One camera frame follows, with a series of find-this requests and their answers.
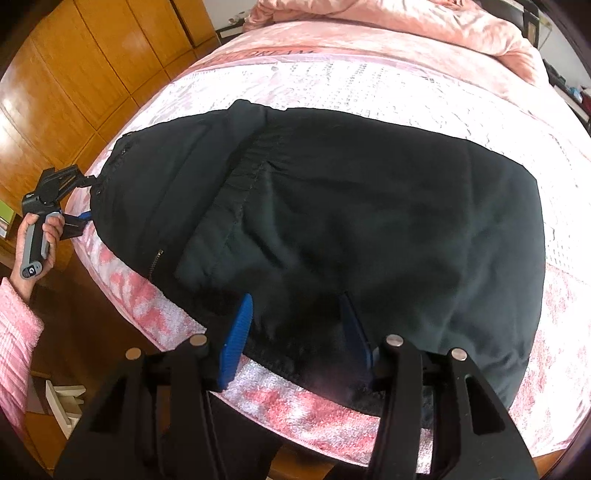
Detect black quilted jacket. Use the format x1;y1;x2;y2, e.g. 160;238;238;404
88;98;548;416

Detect wooden wardrobe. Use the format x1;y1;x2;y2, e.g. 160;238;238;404
0;0;221;219

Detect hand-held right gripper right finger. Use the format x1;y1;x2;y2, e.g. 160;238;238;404
338;294;539;480

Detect dark wooden headboard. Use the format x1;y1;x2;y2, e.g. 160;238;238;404
508;0;542;48

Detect person's left forearm pink sleeve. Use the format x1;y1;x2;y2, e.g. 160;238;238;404
0;277;45;431

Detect white plastic object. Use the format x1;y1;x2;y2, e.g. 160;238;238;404
44;381;86;430

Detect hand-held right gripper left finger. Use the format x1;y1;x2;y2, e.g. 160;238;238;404
54;292;254;480

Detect dark nightstand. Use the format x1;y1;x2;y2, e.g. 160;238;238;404
542;59;591;131
217;23;246;45

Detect person's left hand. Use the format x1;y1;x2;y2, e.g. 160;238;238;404
10;213;66;301

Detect pink duvet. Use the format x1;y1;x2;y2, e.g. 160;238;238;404
242;0;541;85

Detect bed with pink sheet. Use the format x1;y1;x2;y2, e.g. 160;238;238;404
69;0;591;478

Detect white and pink towel blanket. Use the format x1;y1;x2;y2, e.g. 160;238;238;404
74;55;591;462

